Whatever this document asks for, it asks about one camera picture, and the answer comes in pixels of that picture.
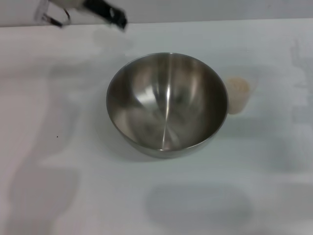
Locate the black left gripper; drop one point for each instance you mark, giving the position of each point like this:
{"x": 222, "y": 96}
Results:
{"x": 97, "y": 7}

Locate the stainless steel mixing bowl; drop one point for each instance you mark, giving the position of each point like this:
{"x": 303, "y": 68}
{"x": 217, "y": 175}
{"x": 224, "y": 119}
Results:
{"x": 168, "y": 105}

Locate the white rice grains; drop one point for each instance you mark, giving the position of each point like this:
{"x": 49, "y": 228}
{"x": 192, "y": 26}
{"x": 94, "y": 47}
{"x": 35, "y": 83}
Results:
{"x": 238, "y": 84}

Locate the clear plastic measuring cup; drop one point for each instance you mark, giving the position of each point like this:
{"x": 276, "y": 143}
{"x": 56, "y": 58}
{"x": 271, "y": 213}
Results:
{"x": 238, "y": 98}

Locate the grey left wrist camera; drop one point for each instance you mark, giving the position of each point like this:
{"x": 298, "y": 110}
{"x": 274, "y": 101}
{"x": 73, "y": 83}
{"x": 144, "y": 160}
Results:
{"x": 41, "y": 12}

